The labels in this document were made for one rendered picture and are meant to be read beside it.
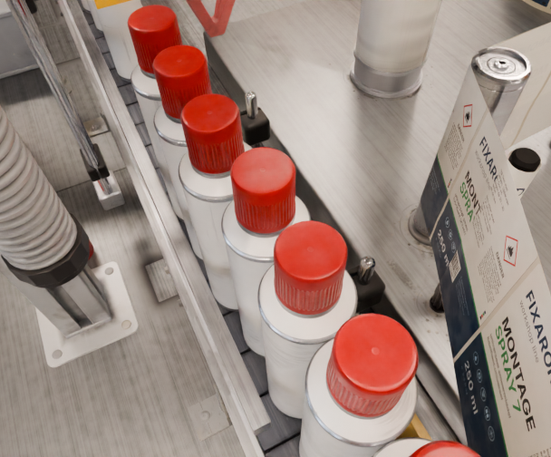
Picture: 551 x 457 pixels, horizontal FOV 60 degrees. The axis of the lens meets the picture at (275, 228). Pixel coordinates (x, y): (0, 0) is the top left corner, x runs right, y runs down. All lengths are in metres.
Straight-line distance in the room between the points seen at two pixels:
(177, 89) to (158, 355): 0.26
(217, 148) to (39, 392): 0.31
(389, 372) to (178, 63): 0.21
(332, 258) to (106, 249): 0.37
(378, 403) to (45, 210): 0.15
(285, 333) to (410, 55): 0.41
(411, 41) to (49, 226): 0.45
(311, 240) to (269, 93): 0.41
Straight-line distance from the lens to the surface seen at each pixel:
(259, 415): 0.31
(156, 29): 0.34
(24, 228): 0.20
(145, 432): 0.46
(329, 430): 0.23
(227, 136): 0.27
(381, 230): 0.47
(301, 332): 0.24
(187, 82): 0.30
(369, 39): 0.57
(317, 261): 0.21
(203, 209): 0.30
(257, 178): 0.24
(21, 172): 0.19
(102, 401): 0.48
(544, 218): 0.53
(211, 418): 0.45
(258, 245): 0.26
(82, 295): 0.45
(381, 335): 0.20
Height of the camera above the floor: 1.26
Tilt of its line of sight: 55 degrees down
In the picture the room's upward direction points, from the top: 2 degrees counter-clockwise
